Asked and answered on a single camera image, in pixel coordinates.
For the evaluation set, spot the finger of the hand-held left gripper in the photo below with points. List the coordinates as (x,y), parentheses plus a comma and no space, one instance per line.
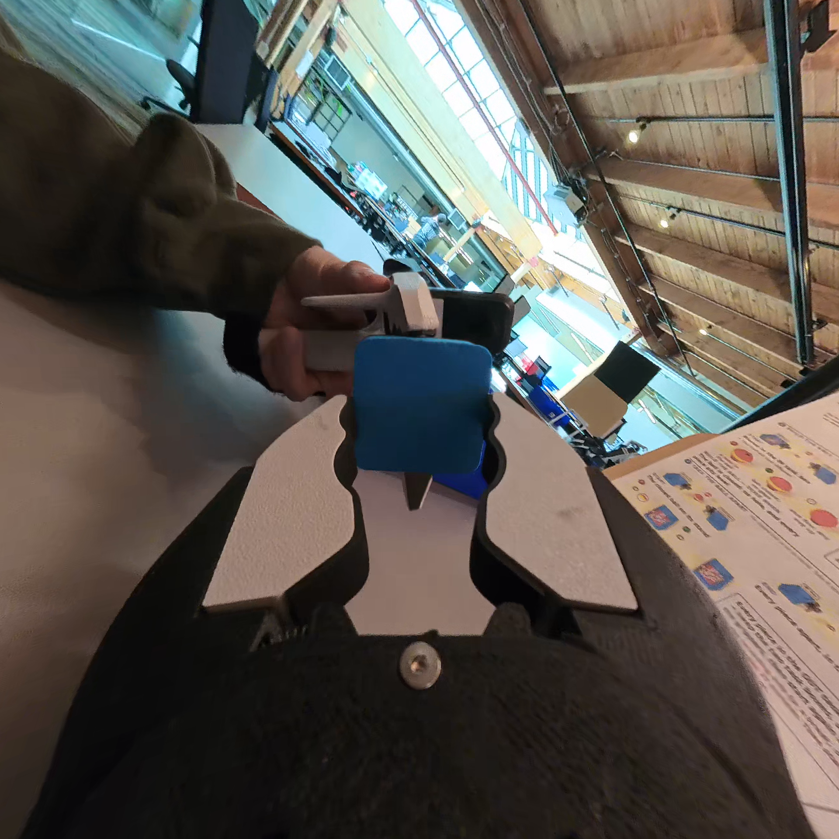
(416,488)

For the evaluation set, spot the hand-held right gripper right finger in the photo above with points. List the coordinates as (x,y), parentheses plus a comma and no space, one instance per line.
(557,524)

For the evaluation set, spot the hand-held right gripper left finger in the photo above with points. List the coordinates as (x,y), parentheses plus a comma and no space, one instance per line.
(282,524)

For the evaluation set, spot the blue whiteboard eraser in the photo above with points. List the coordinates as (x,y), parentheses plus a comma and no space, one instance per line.
(419,400)

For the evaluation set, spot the person's left forearm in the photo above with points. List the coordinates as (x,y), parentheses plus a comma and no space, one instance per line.
(131,216)

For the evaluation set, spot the tan board on stand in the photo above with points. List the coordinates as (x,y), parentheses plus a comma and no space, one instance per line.
(593,406)

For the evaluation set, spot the black panel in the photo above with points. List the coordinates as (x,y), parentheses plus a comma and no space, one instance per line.
(626,370)

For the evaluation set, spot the black steel post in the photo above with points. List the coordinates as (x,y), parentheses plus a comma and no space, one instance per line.
(790,164)

